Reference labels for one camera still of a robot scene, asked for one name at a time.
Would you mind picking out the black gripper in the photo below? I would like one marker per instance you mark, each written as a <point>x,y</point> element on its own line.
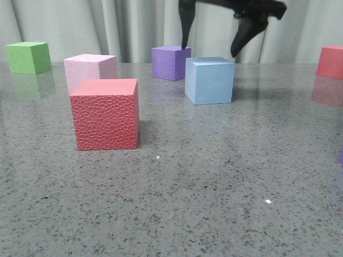
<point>248,27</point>

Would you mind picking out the light blue foam cube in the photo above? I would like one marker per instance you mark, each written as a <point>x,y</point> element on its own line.
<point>209,80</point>

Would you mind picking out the dark purple foam cube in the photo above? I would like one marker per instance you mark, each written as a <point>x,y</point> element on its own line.
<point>168,62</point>

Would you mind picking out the grey pleated curtain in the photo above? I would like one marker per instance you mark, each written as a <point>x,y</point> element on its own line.
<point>130,29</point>

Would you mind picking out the smooth red foam cube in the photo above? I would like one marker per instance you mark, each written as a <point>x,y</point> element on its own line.
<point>330,62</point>

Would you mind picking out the pink foam cube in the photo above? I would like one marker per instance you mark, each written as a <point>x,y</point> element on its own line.
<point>89,66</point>

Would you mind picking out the textured red foam cube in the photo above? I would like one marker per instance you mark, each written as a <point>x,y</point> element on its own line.
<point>106,114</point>

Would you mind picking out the light purple foam cube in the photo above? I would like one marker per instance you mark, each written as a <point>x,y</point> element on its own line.
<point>340,159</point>

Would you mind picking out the green foam cube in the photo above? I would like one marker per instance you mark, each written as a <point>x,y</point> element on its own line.
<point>29,57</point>

